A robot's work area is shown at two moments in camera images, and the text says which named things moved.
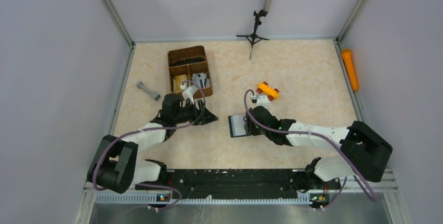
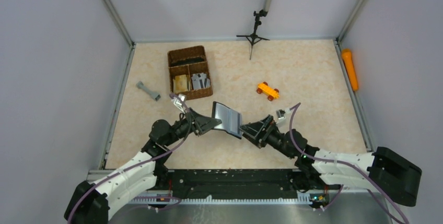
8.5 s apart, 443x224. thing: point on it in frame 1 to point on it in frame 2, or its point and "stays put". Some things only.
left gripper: (207, 117) to (201, 120)
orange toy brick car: (269, 91) stays put
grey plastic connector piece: (140, 85) stays put
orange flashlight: (347, 55) stays put
